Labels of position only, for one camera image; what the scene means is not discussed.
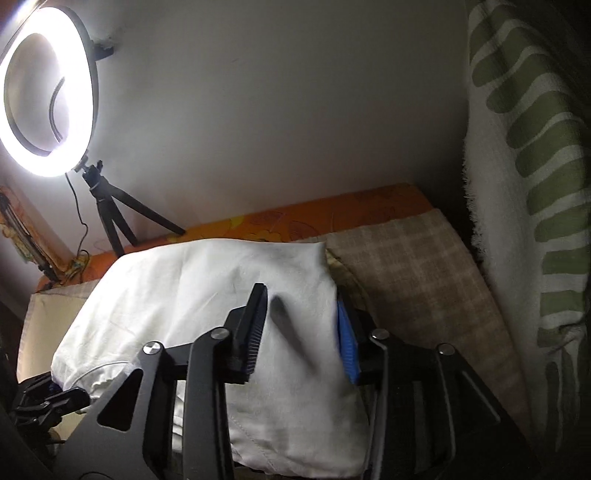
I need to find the white ring light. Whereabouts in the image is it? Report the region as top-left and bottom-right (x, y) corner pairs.
(0, 0), (116, 179)

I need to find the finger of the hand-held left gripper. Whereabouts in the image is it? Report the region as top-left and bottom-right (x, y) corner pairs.
(17, 373), (60, 396)
(13, 387), (91, 422)

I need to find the black ring light tripod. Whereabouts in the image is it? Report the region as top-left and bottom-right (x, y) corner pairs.
(74, 159), (187, 257)

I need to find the orange patterned mattress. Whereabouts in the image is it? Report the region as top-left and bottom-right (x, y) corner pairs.
(37, 184), (433, 292)

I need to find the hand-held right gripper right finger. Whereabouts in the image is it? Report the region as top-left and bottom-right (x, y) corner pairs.
(336, 300), (542, 480)

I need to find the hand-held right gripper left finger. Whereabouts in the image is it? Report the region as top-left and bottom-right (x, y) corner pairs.
(60, 282), (269, 480)

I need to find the white t-shirt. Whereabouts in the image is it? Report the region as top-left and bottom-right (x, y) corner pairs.
(51, 239), (371, 479)

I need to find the black power cable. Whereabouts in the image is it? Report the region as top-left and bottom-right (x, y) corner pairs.
(65, 172), (92, 283)

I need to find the white towel with green pattern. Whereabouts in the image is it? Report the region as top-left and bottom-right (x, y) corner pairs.
(462, 0), (591, 463)

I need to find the folded black silver tripod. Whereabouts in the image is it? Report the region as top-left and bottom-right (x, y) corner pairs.
(0, 191), (62, 283)

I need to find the yellow floral cloth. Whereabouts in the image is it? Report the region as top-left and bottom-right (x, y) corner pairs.
(0, 185), (34, 260)

